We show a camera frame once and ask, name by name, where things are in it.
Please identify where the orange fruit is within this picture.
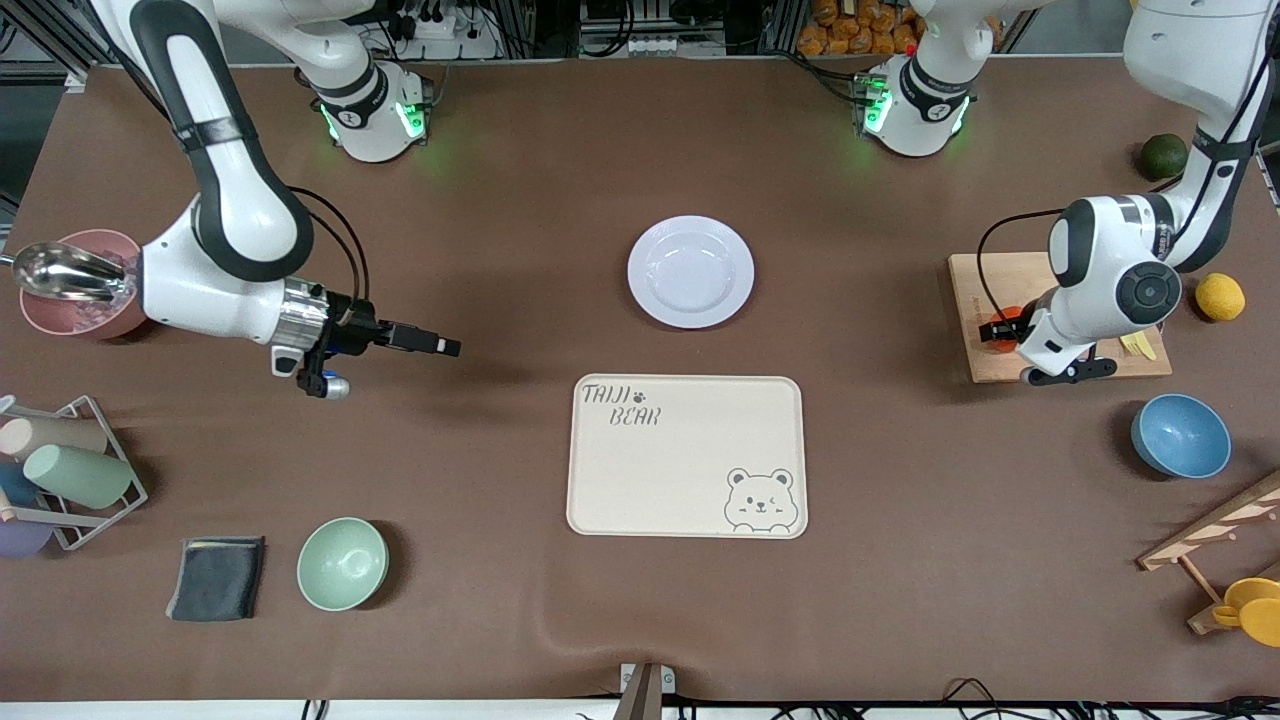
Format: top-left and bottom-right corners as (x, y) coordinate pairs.
(984, 303), (1032, 355)

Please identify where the white round plate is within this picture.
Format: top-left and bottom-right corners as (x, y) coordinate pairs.
(627, 215), (756, 330)

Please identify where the wooden cutting board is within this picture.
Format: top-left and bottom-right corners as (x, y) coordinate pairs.
(947, 252), (1173, 384)

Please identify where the blue bowl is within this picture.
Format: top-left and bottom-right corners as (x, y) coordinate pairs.
(1131, 393), (1233, 480)

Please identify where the yellow lemon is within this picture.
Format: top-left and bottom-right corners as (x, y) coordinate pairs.
(1195, 272), (1247, 323)

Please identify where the light green bowl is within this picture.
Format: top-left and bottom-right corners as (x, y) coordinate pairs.
(296, 517), (390, 613)

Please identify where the green avocado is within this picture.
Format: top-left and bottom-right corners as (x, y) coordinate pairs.
(1140, 133), (1190, 183)

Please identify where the cream tray with bear print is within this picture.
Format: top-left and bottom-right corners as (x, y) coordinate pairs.
(566, 375), (808, 540)

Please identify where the pink bowl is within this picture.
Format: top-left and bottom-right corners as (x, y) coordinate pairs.
(19, 229), (148, 340)

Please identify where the dark grey folded cloth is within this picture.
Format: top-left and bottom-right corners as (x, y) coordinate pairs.
(165, 536), (267, 623)

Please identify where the wooden drying rack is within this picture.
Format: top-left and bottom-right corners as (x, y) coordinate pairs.
(1137, 470), (1280, 637)

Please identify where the shiny metal scoop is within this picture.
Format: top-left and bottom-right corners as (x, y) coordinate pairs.
(11, 241), (137, 304)

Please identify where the white power strip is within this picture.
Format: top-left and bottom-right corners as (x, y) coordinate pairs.
(394, 0), (503, 62)

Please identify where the mint green cup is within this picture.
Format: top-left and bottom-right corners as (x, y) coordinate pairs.
(22, 443), (135, 510)

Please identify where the beige cup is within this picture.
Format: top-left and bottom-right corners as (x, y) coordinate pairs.
(0, 415), (109, 462)

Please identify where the crate of orange fruits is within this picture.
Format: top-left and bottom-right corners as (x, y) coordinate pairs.
(796, 0), (1003, 58)

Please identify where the blue cup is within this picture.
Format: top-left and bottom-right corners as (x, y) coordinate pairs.
(0, 462), (42, 508)

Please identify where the purple cup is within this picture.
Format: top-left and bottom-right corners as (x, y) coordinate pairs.
(0, 517), (54, 560)

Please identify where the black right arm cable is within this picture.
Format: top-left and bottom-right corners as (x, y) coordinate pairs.
(288, 184), (372, 307)

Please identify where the grey wire cup rack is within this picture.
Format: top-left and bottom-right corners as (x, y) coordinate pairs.
(0, 395), (150, 552)

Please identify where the black cable bundle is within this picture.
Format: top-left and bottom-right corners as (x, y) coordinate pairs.
(940, 677), (1280, 720)

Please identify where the metal table edge bracket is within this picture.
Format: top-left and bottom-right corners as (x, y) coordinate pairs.
(612, 661), (677, 720)

